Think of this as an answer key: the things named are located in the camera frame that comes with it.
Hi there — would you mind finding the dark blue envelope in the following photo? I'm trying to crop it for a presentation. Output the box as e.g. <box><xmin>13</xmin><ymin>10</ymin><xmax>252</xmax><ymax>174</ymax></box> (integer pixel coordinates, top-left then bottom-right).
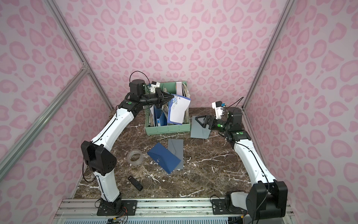
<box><xmin>147</xmin><ymin>143</ymin><xmax>181</xmax><ymax>174</ymax></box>

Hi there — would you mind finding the clear tape roll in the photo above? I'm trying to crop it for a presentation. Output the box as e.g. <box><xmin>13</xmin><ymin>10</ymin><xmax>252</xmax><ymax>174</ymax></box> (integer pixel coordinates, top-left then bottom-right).
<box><xmin>126</xmin><ymin>149</ymin><xmax>144</xmax><ymax>166</ymax></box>

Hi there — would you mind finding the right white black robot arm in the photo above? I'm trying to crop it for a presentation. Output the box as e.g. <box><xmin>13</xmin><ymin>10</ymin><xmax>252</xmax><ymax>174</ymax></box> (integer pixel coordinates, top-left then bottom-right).
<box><xmin>193</xmin><ymin>105</ymin><xmax>288</xmax><ymax>222</ymax></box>

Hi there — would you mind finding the green file organizer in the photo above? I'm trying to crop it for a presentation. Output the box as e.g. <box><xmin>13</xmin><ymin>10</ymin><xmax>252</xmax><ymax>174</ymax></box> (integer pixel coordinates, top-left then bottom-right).
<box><xmin>144</xmin><ymin>81</ymin><xmax>191</xmax><ymax>135</ymax></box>

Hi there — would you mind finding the aluminium front rail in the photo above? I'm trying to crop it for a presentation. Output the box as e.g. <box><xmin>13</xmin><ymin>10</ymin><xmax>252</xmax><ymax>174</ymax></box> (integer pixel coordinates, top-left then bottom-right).
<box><xmin>53</xmin><ymin>197</ymin><xmax>294</xmax><ymax>219</ymax></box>

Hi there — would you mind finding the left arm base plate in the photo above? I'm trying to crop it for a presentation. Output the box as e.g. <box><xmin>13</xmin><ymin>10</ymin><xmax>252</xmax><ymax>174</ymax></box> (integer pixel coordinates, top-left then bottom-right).
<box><xmin>97</xmin><ymin>199</ymin><xmax>138</xmax><ymax>216</ymax></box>

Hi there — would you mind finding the white folder in organizer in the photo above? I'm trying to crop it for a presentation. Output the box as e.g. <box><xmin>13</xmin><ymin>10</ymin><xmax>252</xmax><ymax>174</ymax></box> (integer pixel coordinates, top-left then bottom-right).
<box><xmin>176</xmin><ymin>81</ymin><xmax>184</xmax><ymax>96</ymax></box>

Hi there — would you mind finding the white letter paper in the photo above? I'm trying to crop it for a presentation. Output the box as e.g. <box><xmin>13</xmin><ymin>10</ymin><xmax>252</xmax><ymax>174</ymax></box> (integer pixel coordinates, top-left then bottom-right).
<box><xmin>167</xmin><ymin>94</ymin><xmax>191</xmax><ymax>125</ymax></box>

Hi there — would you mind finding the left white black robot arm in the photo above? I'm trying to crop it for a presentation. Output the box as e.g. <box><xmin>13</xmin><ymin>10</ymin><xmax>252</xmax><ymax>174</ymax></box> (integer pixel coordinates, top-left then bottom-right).
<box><xmin>81</xmin><ymin>79</ymin><xmax>174</xmax><ymax>203</ymax></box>

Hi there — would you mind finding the light teal envelope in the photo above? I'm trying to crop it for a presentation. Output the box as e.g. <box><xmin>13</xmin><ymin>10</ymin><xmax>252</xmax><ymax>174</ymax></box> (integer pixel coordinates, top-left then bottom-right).
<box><xmin>190</xmin><ymin>118</ymin><xmax>211</xmax><ymax>139</ymax></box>

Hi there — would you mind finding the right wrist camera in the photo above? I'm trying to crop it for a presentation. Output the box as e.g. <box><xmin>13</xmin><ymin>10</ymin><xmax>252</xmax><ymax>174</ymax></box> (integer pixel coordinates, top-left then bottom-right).
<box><xmin>212</xmin><ymin>101</ymin><xmax>225</xmax><ymax>119</ymax></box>

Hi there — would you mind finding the small blue box in organizer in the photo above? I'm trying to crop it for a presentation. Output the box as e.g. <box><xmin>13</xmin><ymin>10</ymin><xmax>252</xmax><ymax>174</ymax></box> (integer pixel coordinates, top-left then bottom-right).
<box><xmin>156</xmin><ymin>112</ymin><xmax>167</xmax><ymax>127</ymax></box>

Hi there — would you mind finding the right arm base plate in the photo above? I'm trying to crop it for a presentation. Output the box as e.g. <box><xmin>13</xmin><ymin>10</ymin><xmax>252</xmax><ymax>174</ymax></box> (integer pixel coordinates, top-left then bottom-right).
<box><xmin>210</xmin><ymin>197</ymin><xmax>248</xmax><ymax>216</ymax></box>

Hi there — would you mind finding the small black device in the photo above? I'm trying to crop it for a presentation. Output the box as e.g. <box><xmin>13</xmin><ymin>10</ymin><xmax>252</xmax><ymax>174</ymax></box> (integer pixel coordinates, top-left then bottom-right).
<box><xmin>128</xmin><ymin>176</ymin><xmax>143</xmax><ymax>191</ymax></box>

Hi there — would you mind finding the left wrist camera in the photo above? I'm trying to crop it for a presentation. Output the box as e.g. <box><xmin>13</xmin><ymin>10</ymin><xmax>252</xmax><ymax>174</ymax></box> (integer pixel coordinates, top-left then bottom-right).
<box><xmin>149</xmin><ymin>81</ymin><xmax>160</xmax><ymax>93</ymax></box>

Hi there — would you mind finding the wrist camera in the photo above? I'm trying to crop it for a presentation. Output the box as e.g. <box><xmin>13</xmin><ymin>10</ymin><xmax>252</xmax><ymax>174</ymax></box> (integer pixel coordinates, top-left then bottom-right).
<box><xmin>149</xmin><ymin>81</ymin><xmax>160</xmax><ymax>93</ymax></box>
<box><xmin>212</xmin><ymin>101</ymin><xmax>225</xmax><ymax>119</ymax></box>

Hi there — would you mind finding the stack of papers right slot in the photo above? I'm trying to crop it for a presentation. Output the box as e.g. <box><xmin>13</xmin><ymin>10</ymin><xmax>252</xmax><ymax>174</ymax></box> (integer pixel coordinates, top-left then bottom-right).
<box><xmin>182</xmin><ymin>83</ymin><xmax>191</xmax><ymax>99</ymax></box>

